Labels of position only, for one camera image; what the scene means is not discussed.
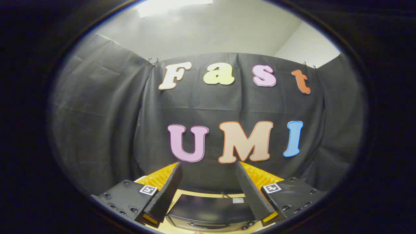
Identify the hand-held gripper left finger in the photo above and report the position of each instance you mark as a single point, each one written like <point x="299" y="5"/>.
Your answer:
<point x="167" y="190"/>

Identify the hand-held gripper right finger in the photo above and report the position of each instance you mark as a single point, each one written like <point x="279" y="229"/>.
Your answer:
<point x="250" y="191"/>

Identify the black toaster oven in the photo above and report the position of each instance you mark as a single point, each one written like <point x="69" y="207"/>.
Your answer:
<point x="208" y="208"/>

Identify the black backdrop cloth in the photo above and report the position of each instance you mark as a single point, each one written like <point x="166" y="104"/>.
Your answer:
<point x="113" y="130"/>

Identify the ceiling light panel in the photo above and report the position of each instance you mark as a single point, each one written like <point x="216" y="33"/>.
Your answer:
<point x="172" y="7"/>

